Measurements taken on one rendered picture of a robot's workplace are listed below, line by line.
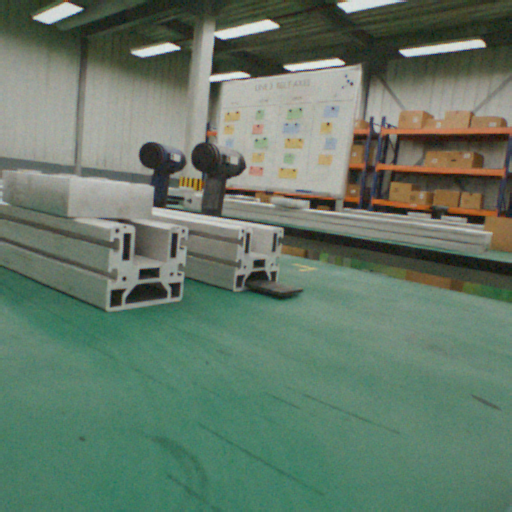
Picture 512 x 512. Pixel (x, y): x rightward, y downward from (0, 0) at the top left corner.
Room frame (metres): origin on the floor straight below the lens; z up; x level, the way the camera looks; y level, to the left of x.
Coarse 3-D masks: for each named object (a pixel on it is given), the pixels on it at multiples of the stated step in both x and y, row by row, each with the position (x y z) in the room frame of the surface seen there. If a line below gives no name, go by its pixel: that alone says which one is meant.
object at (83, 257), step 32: (0, 192) 0.75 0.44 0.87; (0, 224) 0.56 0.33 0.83; (32, 224) 0.53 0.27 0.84; (64, 224) 0.47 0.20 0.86; (96, 224) 0.43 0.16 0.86; (128, 224) 0.52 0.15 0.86; (160, 224) 0.49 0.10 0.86; (0, 256) 0.56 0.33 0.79; (32, 256) 0.51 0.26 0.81; (64, 256) 0.47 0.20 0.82; (96, 256) 0.43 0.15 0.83; (128, 256) 0.44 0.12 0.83; (160, 256) 0.48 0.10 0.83; (64, 288) 0.46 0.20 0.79; (96, 288) 0.43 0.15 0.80; (128, 288) 0.44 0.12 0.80; (160, 288) 0.48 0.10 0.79
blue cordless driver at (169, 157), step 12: (144, 144) 0.98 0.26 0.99; (156, 144) 0.98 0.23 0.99; (144, 156) 0.98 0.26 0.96; (156, 156) 0.97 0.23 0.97; (168, 156) 1.00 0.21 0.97; (180, 156) 1.06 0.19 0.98; (156, 168) 0.99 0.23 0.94; (168, 168) 1.03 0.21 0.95; (180, 168) 1.09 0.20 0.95; (156, 180) 1.00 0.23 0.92; (168, 180) 1.04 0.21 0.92; (156, 192) 1.00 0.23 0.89; (168, 192) 1.04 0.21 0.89; (156, 204) 1.00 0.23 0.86
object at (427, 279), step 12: (492, 216) 2.06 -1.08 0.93; (492, 228) 2.05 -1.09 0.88; (504, 228) 2.01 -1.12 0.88; (492, 240) 2.04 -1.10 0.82; (504, 240) 2.00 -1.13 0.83; (288, 252) 4.64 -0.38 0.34; (300, 252) 4.60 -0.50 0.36; (408, 276) 3.84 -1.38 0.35; (420, 276) 3.76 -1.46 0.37; (432, 276) 3.69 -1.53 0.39; (444, 288) 3.60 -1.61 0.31; (456, 288) 3.67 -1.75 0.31
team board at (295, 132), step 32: (224, 96) 4.44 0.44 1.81; (256, 96) 4.16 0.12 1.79; (288, 96) 3.91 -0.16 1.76; (320, 96) 3.69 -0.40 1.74; (352, 96) 3.50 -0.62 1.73; (224, 128) 4.41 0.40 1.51; (256, 128) 4.13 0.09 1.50; (288, 128) 3.88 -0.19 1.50; (320, 128) 3.67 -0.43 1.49; (352, 128) 3.48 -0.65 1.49; (256, 160) 4.10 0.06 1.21; (288, 160) 3.85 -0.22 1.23; (320, 160) 3.64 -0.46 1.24; (288, 192) 3.75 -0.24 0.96; (320, 192) 3.61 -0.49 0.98
